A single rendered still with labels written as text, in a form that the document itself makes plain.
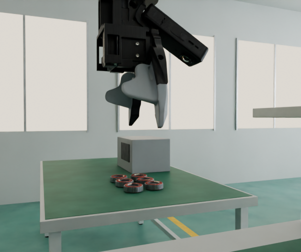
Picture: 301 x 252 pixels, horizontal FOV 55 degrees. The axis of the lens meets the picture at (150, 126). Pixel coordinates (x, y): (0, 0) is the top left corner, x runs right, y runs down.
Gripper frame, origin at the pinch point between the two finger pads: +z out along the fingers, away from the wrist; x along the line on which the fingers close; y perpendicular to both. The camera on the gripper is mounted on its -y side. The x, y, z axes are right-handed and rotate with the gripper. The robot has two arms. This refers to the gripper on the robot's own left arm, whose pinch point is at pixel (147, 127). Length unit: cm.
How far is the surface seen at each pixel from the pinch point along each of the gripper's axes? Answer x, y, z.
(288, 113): -32, -59, -3
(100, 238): -241, -32, 115
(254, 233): -45, -56, 40
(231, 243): -41, -43, 40
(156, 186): -116, -44, 37
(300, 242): -33, -66, 40
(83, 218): -84, 1, 41
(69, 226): -84, 6, 44
